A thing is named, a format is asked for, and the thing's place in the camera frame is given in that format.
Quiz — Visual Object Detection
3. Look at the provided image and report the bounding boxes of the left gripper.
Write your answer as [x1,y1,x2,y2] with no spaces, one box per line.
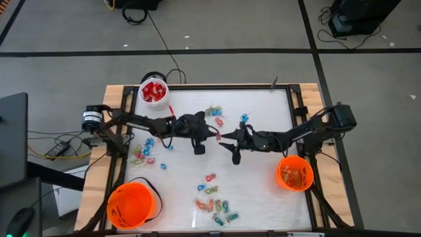
[174,111,220,142]

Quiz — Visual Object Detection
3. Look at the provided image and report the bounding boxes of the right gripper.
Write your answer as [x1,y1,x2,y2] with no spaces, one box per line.
[219,122,287,155]

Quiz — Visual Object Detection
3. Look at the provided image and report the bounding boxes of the small orange halloween bucket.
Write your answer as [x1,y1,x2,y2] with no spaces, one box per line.
[276,155,315,192]

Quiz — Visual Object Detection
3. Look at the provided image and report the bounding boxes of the large orange halloween bucket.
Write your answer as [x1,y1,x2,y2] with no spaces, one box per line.
[107,174,164,230]

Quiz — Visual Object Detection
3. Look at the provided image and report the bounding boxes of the white work surface sheet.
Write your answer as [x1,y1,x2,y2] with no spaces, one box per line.
[126,88,312,231]

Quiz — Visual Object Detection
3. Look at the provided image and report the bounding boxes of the white plastic bucket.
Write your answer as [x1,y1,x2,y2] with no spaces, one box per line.
[138,78,170,111]

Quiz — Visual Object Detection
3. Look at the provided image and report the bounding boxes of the black equipment box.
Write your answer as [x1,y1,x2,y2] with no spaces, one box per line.
[113,0,164,11]

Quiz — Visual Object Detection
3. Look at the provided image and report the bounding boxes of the black power adapter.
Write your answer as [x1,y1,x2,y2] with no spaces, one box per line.
[45,140,70,157]

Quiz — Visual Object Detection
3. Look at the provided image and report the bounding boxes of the white cabinet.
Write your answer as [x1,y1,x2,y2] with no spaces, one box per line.
[51,164,90,219]

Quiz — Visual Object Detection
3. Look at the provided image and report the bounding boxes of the large black equipment case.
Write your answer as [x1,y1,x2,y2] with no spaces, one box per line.
[328,0,403,38]

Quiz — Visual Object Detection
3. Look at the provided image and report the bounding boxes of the dark grey monitor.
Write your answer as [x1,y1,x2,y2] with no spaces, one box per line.
[0,92,29,189]

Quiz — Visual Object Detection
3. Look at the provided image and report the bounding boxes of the black desk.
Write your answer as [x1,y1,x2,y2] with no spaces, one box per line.
[0,161,86,237]

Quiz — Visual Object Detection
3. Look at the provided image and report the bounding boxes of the black computer mouse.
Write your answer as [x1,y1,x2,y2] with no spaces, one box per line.
[5,207,36,237]

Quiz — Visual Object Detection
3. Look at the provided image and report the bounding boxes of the long black cable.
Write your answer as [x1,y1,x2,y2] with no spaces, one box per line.
[146,9,187,85]

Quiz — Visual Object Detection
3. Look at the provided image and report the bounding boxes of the black frame strut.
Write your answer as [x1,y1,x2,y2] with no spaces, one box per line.
[78,184,114,233]
[309,157,351,230]

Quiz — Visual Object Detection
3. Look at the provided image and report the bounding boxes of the coiled black cable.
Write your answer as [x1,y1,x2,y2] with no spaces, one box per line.
[121,5,149,26]

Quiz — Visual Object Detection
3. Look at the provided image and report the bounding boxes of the tangled black cables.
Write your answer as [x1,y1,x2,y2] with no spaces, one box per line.
[317,5,382,50]

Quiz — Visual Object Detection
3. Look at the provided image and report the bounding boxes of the black power cable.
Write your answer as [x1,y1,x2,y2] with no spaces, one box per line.
[27,130,89,157]

